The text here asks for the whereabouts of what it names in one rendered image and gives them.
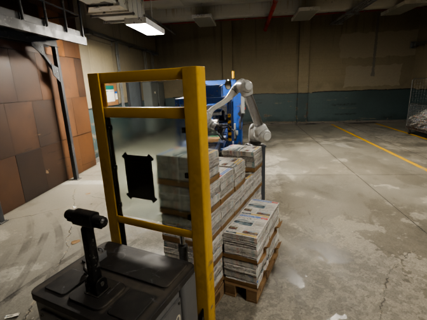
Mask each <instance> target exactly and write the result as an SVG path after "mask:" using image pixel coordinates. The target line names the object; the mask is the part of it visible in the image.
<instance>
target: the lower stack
mask: <svg viewBox="0 0 427 320"><path fill-rule="evenodd" d="M278 214H279V203H277V202H274V201H266V200H261V199H252V200H251V201H250V202H249V203H248V204H247V205H246V207H245V208H244V209H243V210H242V211H241V213H240V214H239V215H238V216H237V217H236V218H235V219H234V221H233V222H232V223H231V225H230V226H229V227H228V228H227V229H226V230H225V231H224V238H223V241H224V253H227V254H232V255H238V256H241V257H245V258H249V259H252V260H256V261H257V263H258V262H259V260H260V258H261V256H262V254H263V253H264V247H266V246H267V245H268V242H269V240H270V239H271V237H272V235H273V233H274V231H275V227H277V226H278V224H279V218H278V216H279V215H278ZM278 240H279V233H278V228H277V233H276V235H275V236H274V238H273V240H272V241H271V245H270V247H269V248H266V256H265V258H264V259H263V261H262V262H261V263H259V264H254V263H250V262H244V261H241V260H236V259H233V258H228V257H224V258H223V259H224V274H225V275H226V277H228V278H231V279H235V280H237V281H242V282H246V283H250V284H255V285H257V288H258V287H259V285H260V282H261V280H262V277H263V274H264V271H265V270H266V269H267V267H268V264H269V261H270V260H271V258H272V256H273V254H274V251H275V248H276V247H277V245H278V243H279V241H278ZM277 257H278V249H277V250H276V256H275V258H274V260H273V261H272V263H271V266H270V269H269V270H268V271H267V272H265V275H266V280H265V282H264V284H263V285H262V287H261V288H259V289H255V288H251V287H248V286H244V285H241V284H236V283H232V282H230V281H226V280H225V281H224V283H225V295H229V296H231V297H236V295H237V294H238V292H239V290H240V288H245V289H246V301H248V302H252V303H256V304H257V302H258V301H259V298H260V296H261V293H262V291H263V289H264V287H265V284H266V282H267V280H268V277H269V275H270V273H271V270H272V268H273V265H274V264H275V261H276V259H277Z"/></svg>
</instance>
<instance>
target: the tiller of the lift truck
mask: <svg viewBox="0 0 427 320"><path fill-rule="evenodd" d="M64 218H65V219H67V221H69V222H72V224H74V225H78V226H81V236H82V240H83V248H84V252H85V260H86V267H87V271H88V279H89V282H91V286H92V287H91V288H92V292H94V293H96V291H95V285H96V283H97V281H98V280H99V279H100V278H101V277H102V273H101V269H100V262H99V257H98V250H97V244H96V239H95V232H94V228H98V229H102V228H103V227H105V226H106V225H107V224H108V219H107V218H106V217H104V216H101V215H99V212H97V211H92V210H86V209H82V208H77V209H75V210H72V209H68V210H66V211H65V213H64Z"/></svg>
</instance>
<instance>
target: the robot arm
mask: <svg viewBox="0 0 427 320"><path fill-rule="evenodd" d="M238 93H241V95H242V97H244V98H245V101H246V104H247V107H248V109H249V112H250V115H251V117H252V121H253V122H254V123H253V124H251V125H250V127H249V131H248V138H249V141H248V143H246V144H245V145H249V146H261V145H265V144H264V143H261V142H267V141H268V140H270V139H271V132H270V131H269V130H268V128H267V126H266V125H265V124H264V123H262V119H261V116H260V114H259V111H258V108H257V105H256V103H255V100H254V96H253V84H252V83H251V82H250V81H249V80H246V79H242V78H241V79H239V80H237V82H235V84H234V85H233V87H232V88H231V89H230V91H229V93H228V94H227V96H226V97H225V98H224V99H223V100H221V101H220V102H218V103H217V104H215V105H213V106H212V107H211V108H209V109H208V110H207V127H208V128H210V129H212V130H215V131H217V132H218V134H217V135H218V136H219V137H220V139H221V140H225V141H228V142H229V140H228V139H226V138H224V136H223V134H222V132H223V130H224V129H225V128H229V129H230V130H232V131H234V130H233V129H232V128H231V127H230V124H221V126H220V125H218V124H217V123H216V122H214V121H213V120H212V119H211V118H212V114H213V112H214V111H215V110H216V109H218V108H219V107H222V106H223V105H225V104H227V103H228V102H229V101H230V100H231V99H232V98H234V97H235V96H236V95H237V94H238ZM223 126H228V127H225V128H223ZM219 133H220V134H221V136H222V137H221V136H220V134H219Z"/></svg>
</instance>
